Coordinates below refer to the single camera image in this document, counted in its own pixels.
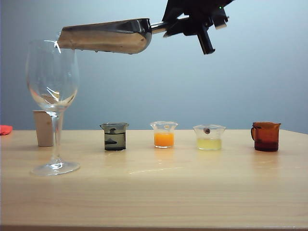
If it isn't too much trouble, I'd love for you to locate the amber glass measuring cup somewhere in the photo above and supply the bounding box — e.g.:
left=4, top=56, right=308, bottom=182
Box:
left=251, top=121, right=282, bottom=152

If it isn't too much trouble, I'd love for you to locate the smoky grey glass measuring cup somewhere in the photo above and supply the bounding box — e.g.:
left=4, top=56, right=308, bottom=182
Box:
left=99, top=122, right=130, bottom=152

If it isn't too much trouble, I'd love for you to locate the clear cup with wooden handle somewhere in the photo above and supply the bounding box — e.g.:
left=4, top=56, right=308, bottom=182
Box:
left=192, top=124, right=226, bottom=151

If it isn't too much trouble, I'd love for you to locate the orange-red cloth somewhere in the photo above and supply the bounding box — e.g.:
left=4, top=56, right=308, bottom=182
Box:
left=0, top=125, right=13, bottom=136

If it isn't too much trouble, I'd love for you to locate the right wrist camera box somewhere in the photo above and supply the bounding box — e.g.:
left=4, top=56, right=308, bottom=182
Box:
left=210, top=5, right=229, bottom=30

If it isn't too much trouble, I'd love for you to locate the clear cup with orange juice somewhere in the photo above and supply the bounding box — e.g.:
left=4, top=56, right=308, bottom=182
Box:
left=150, top=121, right=179, bottom=149

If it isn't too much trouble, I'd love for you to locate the clear stemmed wine glass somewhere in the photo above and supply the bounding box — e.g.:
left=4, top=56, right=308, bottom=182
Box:
left=26, top=39, right=80, bottom=176

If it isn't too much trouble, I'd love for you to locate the stainless steel ice scoop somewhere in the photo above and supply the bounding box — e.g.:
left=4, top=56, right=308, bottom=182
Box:
left=57, top=15, right=191, bottom=55

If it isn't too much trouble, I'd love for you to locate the beige paper cup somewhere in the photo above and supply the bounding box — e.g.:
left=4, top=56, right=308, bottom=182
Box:
left=32, top=110, right=64, bottom=147

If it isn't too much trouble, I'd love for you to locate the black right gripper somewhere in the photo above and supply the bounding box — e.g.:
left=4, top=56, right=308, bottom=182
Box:
left=162, top=0, right=234, bottom=55

